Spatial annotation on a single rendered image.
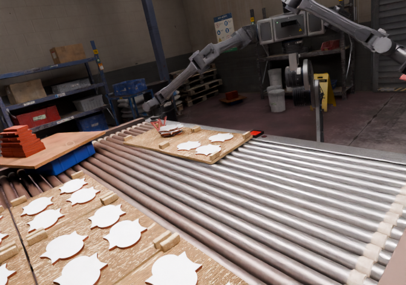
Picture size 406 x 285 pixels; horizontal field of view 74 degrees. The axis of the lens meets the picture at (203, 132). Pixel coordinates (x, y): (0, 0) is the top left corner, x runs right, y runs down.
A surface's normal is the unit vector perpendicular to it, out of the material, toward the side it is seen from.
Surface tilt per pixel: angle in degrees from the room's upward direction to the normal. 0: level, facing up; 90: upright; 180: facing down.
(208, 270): 0
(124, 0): 90
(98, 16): 90
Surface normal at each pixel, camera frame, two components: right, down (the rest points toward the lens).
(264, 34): -0.41, 0.37
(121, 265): -0.19, -0.93
